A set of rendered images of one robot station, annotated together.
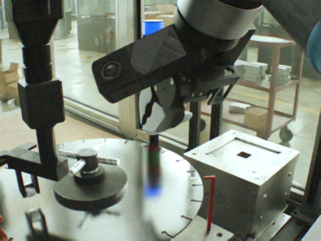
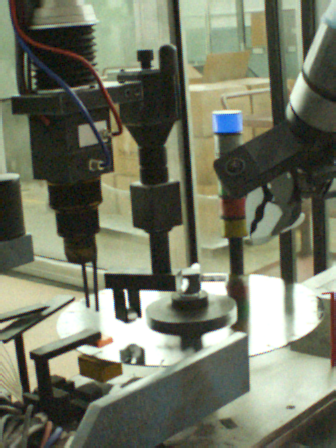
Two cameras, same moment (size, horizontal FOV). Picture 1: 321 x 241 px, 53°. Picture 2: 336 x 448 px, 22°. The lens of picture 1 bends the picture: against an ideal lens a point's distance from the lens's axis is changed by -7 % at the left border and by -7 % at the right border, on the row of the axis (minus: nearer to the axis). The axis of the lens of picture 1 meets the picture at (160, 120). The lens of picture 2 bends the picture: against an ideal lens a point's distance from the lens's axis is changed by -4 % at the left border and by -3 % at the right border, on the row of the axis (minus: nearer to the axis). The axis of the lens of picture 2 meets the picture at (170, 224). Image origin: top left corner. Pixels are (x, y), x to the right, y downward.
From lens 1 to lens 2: 0.60 m
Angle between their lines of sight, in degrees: 8
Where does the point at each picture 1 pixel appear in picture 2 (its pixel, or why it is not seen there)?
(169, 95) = (287, 189)
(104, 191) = (215, 312)
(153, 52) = (272, 148)
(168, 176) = (280, 297)
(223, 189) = not seen: outside the picture
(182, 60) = (299, 153)
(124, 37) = not seen: hidden behind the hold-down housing
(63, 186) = (162, 314)
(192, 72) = (307, 165)
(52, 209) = (159, 334)
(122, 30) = not seen: hidden behind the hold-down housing
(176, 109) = (294, 203)
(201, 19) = (315, 117)
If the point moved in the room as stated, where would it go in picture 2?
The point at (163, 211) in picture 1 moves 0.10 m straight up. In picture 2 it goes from (285, 321) to (283, 239)
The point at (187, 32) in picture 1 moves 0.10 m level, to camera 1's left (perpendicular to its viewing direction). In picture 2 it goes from (303, 128) to (210, 134)
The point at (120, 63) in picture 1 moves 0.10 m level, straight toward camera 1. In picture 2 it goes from (243, 159) to (268, 175)
